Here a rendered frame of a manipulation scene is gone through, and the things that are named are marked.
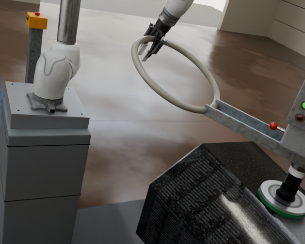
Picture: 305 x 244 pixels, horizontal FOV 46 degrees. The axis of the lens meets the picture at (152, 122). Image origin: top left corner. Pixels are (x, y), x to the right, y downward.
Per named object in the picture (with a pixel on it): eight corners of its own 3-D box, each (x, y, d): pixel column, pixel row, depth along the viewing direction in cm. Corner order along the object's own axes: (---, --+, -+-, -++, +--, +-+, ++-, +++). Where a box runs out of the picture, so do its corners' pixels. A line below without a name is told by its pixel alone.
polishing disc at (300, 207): (249, 185, 158) (250, 183, 157) (282, 179, 169) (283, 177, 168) (285, 220, 142) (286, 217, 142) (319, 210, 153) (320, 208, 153)
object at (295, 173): (307, 174, 151) (310, 167, 149) (303, 180, 145) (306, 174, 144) (291, 166, 154) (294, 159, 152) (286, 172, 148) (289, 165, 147)
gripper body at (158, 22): (155, 14, 172) (146, 29, 177) (164, 26, 168) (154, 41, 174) (167, 16, 177) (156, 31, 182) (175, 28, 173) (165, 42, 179)
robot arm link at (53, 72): (26, 94, 179) (32, 51, 170) (40, 83, 195) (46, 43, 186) (58, 103, 179) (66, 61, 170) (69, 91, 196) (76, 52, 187)
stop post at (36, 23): (36, 137, 313) (48, 11, 264) (40, 150, 299) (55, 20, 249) (11, 138, 304) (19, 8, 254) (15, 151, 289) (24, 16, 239)
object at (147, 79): (232, 100, 184) (235, 97, 182) (184, 127, 146) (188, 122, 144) (168, 35, 195) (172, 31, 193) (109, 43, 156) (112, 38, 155)
